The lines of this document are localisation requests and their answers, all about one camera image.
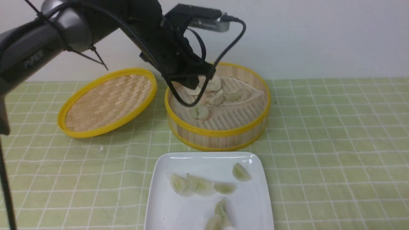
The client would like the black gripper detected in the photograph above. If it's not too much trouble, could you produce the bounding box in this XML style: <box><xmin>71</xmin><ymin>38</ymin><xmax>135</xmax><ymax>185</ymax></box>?
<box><xmin>127</xmin><ymin>3</ymin><xmax>222</xmax><ymax>90</ymax></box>

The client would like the green dumpling steamer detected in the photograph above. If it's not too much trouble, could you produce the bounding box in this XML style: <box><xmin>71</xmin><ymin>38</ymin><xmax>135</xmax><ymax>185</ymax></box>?
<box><xmin>190</xmin><ymin>106</ymin><xmax>210</xmax><ymax>120</ymax></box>
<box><xmin>224</xmin><ymin>92</ymin><xmax>241</xmax><ymax>102</ymax></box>
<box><xmin>204</xmin><ymin>214</ymin><xmax>234</xmax><ymax>230</ymax></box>

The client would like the pale dumpling steamer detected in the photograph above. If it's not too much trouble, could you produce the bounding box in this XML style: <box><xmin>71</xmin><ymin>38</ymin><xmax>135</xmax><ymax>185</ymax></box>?
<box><xmin>197</xmin><ymin>75</ymin><xmax>221</xmax><ymax>92</ymax></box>
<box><xmin>206</xmin><ymin>90</ymin><xmax>224</xmax><ymax>106</ymax></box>
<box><xmin>183</xmin><ymin>86</ymin><xmax>202</xmax><ymax>96</ymax></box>

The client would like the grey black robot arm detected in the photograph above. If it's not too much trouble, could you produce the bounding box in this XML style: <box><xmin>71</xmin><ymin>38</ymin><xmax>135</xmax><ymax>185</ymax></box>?
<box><xmin>0</xmin><ymin>0</ymin><xmax>226</xmax><ymax>135</ymax></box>

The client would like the green dumpling plate top right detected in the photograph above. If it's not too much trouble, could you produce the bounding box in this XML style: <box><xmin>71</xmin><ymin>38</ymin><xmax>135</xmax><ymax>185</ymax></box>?
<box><xmin>232</xmin><ymin>163</ymin><xmax>252</xmax><ymax>182</ymax></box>

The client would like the green dumpling plate centre left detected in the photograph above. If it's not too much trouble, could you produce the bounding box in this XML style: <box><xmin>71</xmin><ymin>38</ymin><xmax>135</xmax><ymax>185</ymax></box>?
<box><xmin>186</xmin><ymin>173</ymin><xmax>216</xmax><ymax>196</ymax></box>

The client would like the green dumpling plate far left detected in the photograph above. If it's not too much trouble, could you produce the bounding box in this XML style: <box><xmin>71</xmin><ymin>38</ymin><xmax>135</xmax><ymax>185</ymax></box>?
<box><xmin>168</xmin><ymin>174</ymin><xmax>189</xmax><ymax>196</ymax></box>

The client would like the small green dumpling plate centre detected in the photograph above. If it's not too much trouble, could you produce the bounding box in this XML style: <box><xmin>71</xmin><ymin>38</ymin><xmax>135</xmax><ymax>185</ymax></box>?
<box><xmin>213</xmin><ymin>182</ymin><xmax>237</xmax><ymax>195</ymax></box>

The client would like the green dumpling plate bottom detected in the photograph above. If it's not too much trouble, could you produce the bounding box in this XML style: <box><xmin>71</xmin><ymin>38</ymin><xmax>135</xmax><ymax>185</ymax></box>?
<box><xmin>214</xmin><ymin>198</ymin><xmax>233</xmax><ymax>227</ymax></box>

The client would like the white square plate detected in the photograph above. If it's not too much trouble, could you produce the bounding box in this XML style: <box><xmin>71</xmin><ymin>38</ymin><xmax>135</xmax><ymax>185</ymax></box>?
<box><xmin>144</xmin><ymin>152</ymin><xmax>274</xmax><ymax>230</ymax></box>

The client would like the pinkish dumpling steamer middle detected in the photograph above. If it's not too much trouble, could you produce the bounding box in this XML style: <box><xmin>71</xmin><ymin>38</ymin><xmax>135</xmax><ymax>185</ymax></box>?
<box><xmin>196</xmin><ymin>94</ymin><xmax>208</xmax><ymax>106</ymax></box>

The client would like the white steamer liner cloth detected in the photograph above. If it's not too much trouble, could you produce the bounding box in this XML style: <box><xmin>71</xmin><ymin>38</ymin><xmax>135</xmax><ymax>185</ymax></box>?
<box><xmin>168</xmin><ymin>76</ymin><xmax>267</xmax><ymax>130</ymax></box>

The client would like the green dumpling steamer front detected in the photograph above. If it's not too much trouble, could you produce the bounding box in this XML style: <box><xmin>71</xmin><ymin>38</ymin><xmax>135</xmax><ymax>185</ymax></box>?
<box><xmin>190</xmin><ymin>106</ymin><xmax>210</xmax><ymax>120</ymax></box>

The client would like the yellow rimmed bamboo steamer basket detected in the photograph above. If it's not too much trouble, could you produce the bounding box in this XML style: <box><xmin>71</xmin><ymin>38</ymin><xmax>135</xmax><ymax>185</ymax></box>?
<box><xmin>165</xmin><ymin>63</ymin><xmax>271</xmax><ymax>151</ymax></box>

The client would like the yellow rimmed bamboo steamer lid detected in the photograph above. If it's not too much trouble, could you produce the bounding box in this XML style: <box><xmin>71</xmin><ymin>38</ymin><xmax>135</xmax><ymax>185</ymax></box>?
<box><xmin>57</xmin><ymin>68</ymin><xmax>158</xmax><ymax>138</ymax></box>

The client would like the green checked tablecloth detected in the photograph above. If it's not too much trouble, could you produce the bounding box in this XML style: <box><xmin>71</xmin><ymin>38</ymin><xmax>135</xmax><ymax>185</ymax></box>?
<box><xmin>2</xmin><ymin>78</ymin><xmax>409</xmax><ymax>230</ymax></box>

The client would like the black cable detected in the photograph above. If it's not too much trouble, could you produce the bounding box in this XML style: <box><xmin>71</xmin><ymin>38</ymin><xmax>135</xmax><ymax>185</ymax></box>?
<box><xmin>42</xmin><ymin>0</ymin><xmax>247</xmax><ymax>108</ymax></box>

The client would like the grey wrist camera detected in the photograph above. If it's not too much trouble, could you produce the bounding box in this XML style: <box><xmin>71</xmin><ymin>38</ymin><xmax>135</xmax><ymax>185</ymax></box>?
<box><xmin>189</xmin><ymin>12</ymin><xmax>230</xmax><ymax>33</ymax></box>

